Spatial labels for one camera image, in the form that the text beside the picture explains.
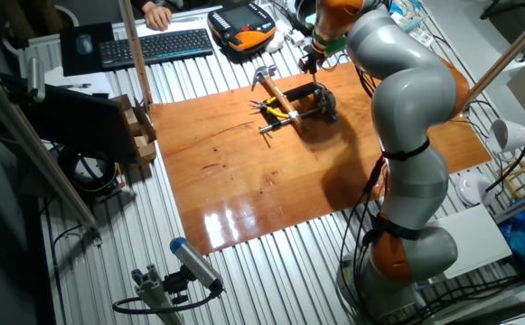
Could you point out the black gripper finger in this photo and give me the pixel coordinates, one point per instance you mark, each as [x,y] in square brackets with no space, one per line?
[303,67]
[313,71]

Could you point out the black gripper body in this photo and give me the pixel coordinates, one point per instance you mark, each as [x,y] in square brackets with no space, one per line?
[312,57]

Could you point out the person's dark-sleeved forearm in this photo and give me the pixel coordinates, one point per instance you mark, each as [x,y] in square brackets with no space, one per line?
[141,3]

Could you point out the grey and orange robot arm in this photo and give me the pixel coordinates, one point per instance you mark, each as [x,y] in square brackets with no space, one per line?
[411,99]

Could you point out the person's bare hand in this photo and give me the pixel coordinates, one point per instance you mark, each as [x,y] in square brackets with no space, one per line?
[159,17]

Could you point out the black C-clamp with steel screw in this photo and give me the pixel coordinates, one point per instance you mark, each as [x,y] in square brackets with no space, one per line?
[298,92]

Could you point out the white plug adapter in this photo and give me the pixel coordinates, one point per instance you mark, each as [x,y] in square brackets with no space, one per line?
[294,38]

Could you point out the white rounded plastic object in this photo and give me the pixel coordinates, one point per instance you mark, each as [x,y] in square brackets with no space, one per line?
[274,43]

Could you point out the white tape strip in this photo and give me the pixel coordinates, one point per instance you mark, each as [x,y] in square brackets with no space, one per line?
[293,115]

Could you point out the black round disc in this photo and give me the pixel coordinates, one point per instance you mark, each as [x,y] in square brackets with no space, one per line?
[305,9]

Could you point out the orange and black teach pendant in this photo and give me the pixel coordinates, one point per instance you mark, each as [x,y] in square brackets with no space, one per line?
[241,22]

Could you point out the white power strip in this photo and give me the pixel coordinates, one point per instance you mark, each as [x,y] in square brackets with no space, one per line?
[418,36]

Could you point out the glossy wooden board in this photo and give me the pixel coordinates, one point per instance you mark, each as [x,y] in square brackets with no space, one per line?
[244,180]

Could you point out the black keyboard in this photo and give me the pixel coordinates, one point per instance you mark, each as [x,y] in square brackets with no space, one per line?
[156,47]

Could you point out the thin wooden pole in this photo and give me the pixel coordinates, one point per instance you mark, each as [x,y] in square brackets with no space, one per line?
[135,54]
[510,49]

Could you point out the stacked wooden blocks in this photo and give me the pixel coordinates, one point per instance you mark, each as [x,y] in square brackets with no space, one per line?
[144,144]

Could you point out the white round lamp base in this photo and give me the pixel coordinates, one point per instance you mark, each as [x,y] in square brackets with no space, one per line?
[472,189]

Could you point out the white desk lamp head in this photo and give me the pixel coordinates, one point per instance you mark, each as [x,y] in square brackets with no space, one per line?
[510,135]

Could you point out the grey computer mouse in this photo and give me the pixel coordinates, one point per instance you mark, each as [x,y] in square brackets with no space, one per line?
[84,44]

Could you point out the white paper sheet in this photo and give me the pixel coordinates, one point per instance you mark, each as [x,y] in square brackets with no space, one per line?
[77,77]

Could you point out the black flat panel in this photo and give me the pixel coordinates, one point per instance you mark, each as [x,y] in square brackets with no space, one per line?
[77,122]

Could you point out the white flat board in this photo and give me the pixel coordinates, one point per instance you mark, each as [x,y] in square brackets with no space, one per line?
[474,239]

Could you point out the black mouse pad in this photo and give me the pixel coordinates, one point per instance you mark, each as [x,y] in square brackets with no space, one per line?
[70,61]

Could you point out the wooden peg rack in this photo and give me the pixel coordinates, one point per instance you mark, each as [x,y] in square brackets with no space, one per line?
[522,176]

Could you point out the silver camera with blue cap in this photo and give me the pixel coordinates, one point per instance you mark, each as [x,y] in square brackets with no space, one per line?
[194,262]

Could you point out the aluminium profile camera stand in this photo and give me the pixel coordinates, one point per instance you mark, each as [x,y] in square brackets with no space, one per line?
[153,293]

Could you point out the long aluminium frame bar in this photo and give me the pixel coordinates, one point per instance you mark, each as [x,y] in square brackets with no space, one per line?
[40,158]

